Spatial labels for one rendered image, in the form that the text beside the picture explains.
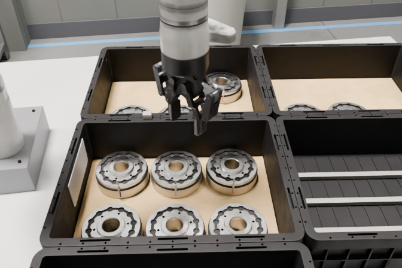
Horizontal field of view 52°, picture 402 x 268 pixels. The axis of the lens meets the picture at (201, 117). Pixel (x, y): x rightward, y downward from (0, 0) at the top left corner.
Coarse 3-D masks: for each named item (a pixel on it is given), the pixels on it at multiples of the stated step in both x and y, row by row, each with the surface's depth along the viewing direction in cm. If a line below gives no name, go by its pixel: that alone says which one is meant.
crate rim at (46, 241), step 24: (96, 120) 83; (120, 120) 83; (144, 120) 83; (168, 120) 83; (192, 120) 83; (216, 120) 83; (240, 120) 83; (264, 120) 83; (72, 144) 77; (288, 192) 70; (48, 216) 64; (48, 240) 61; (72, 240) 61; (96, 240) 61; (120, 240) 61; (144, 240) 61; (168, 240) 61; (192, 240) 61; (216, 240) 61; (240, 240) 61; (264, 240) 61; (288, 240) 61
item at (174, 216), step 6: (168, 216) 72; (174, 216) 72; (180, 216) 72; (162, 222) 71; (168, 222) 72; (186, 222) 71; (162, 228) 70; (186, 228) 70; (168, 234) 69; (174, 234) 69; (180, 234) 69
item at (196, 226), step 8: (160, 208) 74; (168, 208) 74; (176, 208) 74; (184, 208) 74; (192, 208) 74; (152, 216) 73; (160, 216) 73; (184, 216) 73; (192, 216) 73; (200, 216) 73; (152, 224) 72; (160, 224) 71; (192, 224) 71; (200, 224) 71; (152, 232) 70; (160, 232) 70; (192, 232) 70; (200, 232) 70
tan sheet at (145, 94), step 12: (120, 84) 111; (132, 84) 111; (144, 84) 111; (156, 84) 111; (120, 96) 106; (132, 96) 106; (144, 96) 106; (156, 96) 106; (180, 96) 106; (240, 96) 106; (108, 108) 102; (156, 108) 102; (228, 108) 102; (240, 108) 102; (252, 108) 102
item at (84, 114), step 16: (112, 48) 106; (128, 48) 106; (144, 48) 106; (224, 48) 106; (240, 48) 107; (96, 64) 100; (256, 64) 102; (96, 80) 94; (80, 112) 85; (192, 112) 85; (224, 112) 85; (240, 112) 85; (256, 112) 85
